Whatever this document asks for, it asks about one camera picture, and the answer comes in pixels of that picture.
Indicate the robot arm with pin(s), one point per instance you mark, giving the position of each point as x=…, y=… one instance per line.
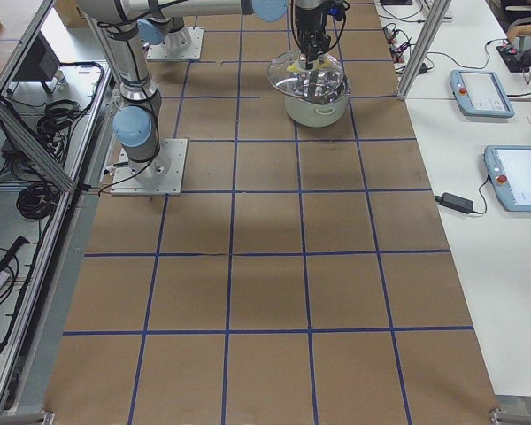
x=170, y=33
x=136, y=125

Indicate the teach pendant tablet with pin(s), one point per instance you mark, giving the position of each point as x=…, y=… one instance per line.
x=509, y=168
x=480, y=94

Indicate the brown paper table cover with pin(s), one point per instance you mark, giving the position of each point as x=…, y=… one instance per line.
x=301, y=277

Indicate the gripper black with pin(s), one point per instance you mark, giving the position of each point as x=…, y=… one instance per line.
x=308, y=23

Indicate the black power adapter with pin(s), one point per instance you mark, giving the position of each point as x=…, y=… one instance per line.
x=454, y=202

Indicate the far teach pendant tablet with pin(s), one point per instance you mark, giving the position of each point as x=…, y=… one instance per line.
x=480, y=94

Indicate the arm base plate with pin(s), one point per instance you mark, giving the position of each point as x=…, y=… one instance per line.
x=163, y=176
x=156, y=53

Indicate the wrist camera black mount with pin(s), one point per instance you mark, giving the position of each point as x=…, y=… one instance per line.
x=337, y=10

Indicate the aluminium side frame rail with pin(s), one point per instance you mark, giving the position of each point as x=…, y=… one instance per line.
x=55, y=111

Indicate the near teach pendant tablet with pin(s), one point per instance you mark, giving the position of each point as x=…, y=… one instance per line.
x=509, y=168

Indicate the person hand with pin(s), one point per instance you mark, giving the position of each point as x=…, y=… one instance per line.
x=518, y=31

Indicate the yellow corn cob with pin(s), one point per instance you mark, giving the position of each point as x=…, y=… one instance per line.
x=301, y=66

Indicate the aluminium frame post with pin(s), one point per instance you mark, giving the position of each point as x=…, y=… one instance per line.
x=426, y=36

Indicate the glass pot lid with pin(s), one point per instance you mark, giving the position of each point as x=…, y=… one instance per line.
x=318, y=86

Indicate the cardboard box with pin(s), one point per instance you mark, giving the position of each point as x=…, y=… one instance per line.
x=70, y=13

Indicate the small circuit board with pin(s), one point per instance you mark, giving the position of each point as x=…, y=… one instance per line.
x=399, y=43

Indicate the white steel cooking pot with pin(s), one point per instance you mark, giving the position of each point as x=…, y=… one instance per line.
x=319, y=115

